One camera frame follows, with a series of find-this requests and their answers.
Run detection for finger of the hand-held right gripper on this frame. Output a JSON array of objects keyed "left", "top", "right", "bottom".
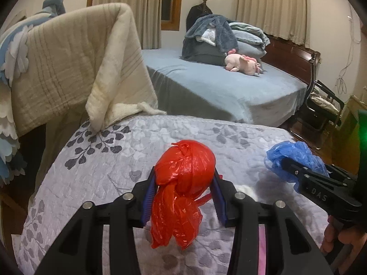
[
  {"left": 279, "top": 156, "right": 330, "bottom": 188},
  {"left": 327, "top": 165, "right": 359, "bottom": 182}
]

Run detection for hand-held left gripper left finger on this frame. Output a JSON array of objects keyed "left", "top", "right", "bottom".
[{"left": 34, "top": 172, "right": 158, "bottom": 275}]

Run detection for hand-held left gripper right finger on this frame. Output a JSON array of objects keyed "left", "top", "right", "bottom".
[{"left": 211, "top": 175, "right": 334, "bottom": 275}]

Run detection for blue plastic bag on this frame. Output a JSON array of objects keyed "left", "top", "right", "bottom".
[{"left": 265, "top": 141, "right": 330, "bottom": 184}]

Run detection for red plastic bag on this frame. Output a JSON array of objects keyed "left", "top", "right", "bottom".
[{"left": 150, "top": 140, "right": 217, "bottom": 249}]

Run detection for pink cloth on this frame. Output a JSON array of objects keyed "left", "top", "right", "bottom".
[{"left": 259, "top": 225, "right": 268, "bottom": 264}]

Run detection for person's right hand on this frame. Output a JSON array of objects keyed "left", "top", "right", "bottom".
[{"left": 320, "top": 216, "right": 367, "bottom": 254}]

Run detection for wooden cabinet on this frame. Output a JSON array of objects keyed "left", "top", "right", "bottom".
[{"left": 340, "top": 94, "right": 363, "bottom": 172}]

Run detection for grey leaf-pattern quilt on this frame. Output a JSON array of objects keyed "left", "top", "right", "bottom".
[{"left": 11, "top": 115, "right": 330, "bottom": 275}]

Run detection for black folding chair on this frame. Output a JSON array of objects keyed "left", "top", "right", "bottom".
[{"left": 298, "top": 60, "right": 345, "bottom": 149}]

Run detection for chair cushion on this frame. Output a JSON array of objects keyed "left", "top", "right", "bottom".
[{"left": 311, "top": 93, "right": 340, "bottom": 113}]

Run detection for bed with blue sheet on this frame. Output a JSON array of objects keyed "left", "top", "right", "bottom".
[{"left": 142, "top": 47, "right": 309, "bottom": 127}]

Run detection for wooden headboard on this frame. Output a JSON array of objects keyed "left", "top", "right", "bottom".
[{"left": 262, "top": 34, "right": 321, "bottom": 85}]

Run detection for pink plush toy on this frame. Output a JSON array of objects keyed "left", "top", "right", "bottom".
[{"left": 224, "top": 52, "right": 263, "bottom": 76}]

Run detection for light blue folded quilts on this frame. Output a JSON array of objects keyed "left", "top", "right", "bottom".
[{"left": 229, "top": 21, "right": 271, "bottom": 52}]

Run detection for grey pillow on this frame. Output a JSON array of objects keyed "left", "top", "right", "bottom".
[{"left": 186, "top": 41, "right": 266, "bottom": 66}]

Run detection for blue white scalloped blanket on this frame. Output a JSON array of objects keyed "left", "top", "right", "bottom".
[{"left": 0, "top": 0, "right": 66, "bottom": 187}]

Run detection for dark blue fleece blanket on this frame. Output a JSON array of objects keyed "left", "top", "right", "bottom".
[{"left": 182, "top": 14, "right": 238, "bottom": 61}]

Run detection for beige striped blanket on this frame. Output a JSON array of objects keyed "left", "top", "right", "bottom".
[{"left": 11, "top": 2, "right": 167, "bottom": 138}]

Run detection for beige curtain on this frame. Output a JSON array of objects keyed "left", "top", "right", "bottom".
[
  {"left": 236, "top": 0, "right": 311, "bottom": 49},
  {"left": 92, "top": 0, "right": 163, "bottom": 49}
]

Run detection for wooden coat rack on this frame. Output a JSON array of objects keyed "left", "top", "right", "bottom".
[{"left": 186, "top": 0, "right": 214, "bottom": 32}]

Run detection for wall cables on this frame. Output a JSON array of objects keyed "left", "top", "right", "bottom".
[{"left": 337, "top": 14, "right": 362, "bottom": 94}]

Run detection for wooden window frame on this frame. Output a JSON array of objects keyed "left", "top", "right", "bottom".
[{"left": 161, "top": 0, "right": 184, "bottom": 30}]

